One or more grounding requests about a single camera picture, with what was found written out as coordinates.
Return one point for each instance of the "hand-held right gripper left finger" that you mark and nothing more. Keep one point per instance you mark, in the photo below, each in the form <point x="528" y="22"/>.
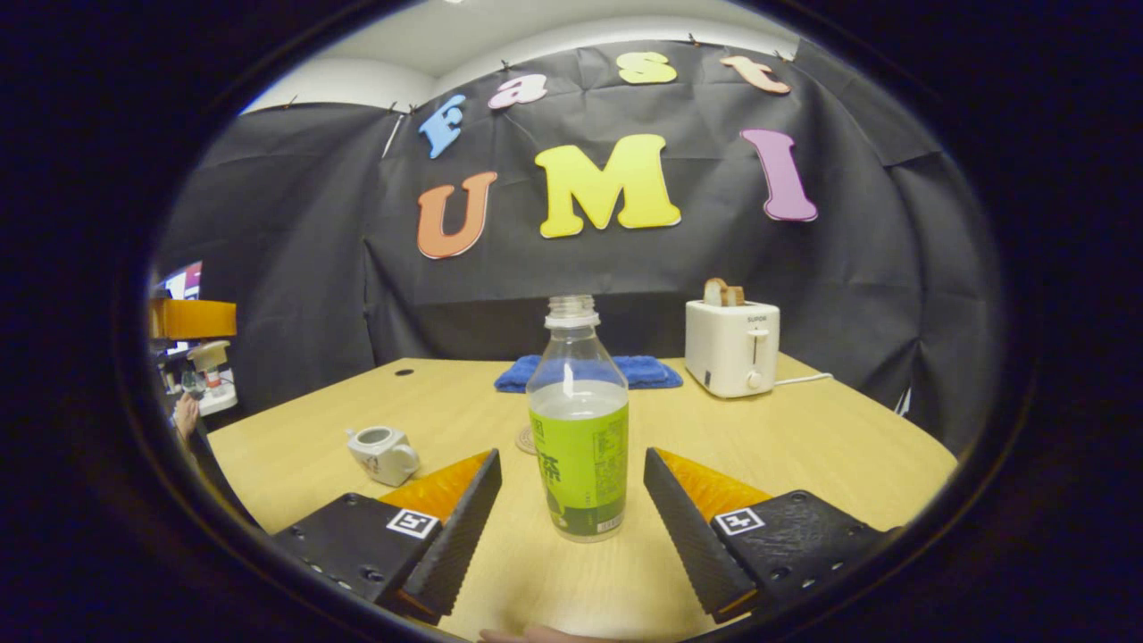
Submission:
<point x="460" y="527"/>

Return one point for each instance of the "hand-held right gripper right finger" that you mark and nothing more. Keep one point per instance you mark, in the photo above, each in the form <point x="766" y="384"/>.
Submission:
<point x="688" y="531"/>

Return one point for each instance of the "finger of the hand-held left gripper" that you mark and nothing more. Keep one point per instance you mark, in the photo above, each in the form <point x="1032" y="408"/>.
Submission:
<point x="196" y="319"/>

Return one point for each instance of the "white floral teacup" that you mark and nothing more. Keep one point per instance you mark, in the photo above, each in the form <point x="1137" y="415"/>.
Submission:
<point x="388" y="460"/>

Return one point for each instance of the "round wooden coaster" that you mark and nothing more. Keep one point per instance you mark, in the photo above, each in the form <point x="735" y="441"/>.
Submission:
<point x="525" y="440"/>

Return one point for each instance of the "green label water bottle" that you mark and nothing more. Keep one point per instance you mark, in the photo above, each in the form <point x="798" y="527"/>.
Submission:
<point x="580" y="464"/>

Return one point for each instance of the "computer monitor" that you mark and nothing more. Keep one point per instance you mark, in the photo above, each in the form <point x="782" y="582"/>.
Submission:
<point x="186" y="281"/>

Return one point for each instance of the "white side table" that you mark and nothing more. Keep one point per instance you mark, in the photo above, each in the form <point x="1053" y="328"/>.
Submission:
<point x="219" y="402"/>

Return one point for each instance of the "black backdrop cloth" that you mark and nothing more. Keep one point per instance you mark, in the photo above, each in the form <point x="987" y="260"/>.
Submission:
<point x="295" y="223"/>

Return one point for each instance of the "blue towel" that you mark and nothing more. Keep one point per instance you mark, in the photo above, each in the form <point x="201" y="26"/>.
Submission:
<point x="652" y="372"/>

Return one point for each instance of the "white toaster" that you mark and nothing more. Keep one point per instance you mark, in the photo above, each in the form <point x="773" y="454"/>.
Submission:
<point x="728" y="348"/>

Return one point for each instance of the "bread slice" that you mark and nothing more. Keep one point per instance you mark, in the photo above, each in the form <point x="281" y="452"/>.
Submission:
<point x="721" y="292"/>

